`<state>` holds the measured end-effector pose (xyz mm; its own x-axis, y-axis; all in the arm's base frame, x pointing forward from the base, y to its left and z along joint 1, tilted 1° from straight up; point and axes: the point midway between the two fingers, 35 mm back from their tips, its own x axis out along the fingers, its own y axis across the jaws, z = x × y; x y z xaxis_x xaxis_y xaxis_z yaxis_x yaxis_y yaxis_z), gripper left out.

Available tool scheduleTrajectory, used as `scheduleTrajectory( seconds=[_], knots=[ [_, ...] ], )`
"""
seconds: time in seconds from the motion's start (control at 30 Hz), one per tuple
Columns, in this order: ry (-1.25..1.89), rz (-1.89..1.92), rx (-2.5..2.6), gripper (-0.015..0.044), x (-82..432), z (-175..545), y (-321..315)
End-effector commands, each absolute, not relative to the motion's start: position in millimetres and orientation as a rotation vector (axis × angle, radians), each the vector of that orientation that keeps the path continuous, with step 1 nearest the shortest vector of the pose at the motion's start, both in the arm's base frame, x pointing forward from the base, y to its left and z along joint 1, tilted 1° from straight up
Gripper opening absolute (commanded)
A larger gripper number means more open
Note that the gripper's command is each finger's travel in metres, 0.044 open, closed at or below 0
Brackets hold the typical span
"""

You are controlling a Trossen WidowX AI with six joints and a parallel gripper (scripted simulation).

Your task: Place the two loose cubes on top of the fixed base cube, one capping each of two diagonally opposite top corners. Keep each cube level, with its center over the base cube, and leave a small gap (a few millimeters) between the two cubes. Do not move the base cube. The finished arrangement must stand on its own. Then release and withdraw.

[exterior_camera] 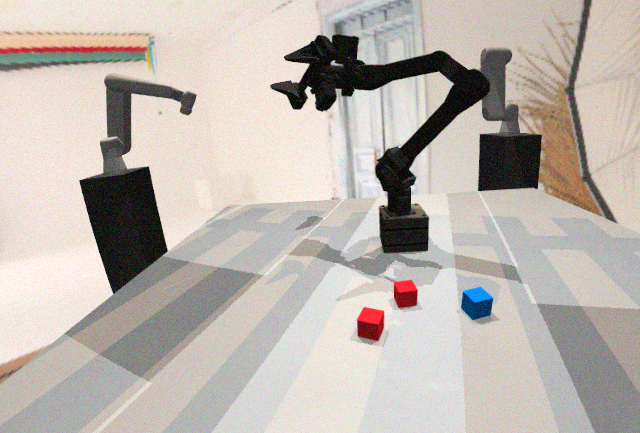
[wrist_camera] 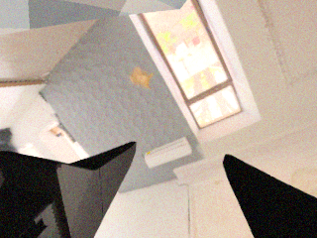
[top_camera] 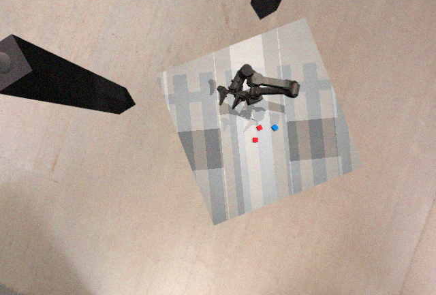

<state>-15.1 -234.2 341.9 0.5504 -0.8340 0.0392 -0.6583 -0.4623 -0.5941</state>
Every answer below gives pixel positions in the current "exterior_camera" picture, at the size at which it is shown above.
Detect red cube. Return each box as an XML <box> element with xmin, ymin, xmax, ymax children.
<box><xmin>394</xmin><ymin>280</ymin><xmax>417</xmax><ymax>308</ymax></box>
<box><xmin>357</xmin><ymin>307</ymin><xmax>385</xmax><ymax>341</ymax></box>

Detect blue cube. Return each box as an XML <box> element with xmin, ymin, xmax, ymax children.
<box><xmin>461</xmin><ymin>287</ymin><xmax>493</xmax><ymax>320</ymax></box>

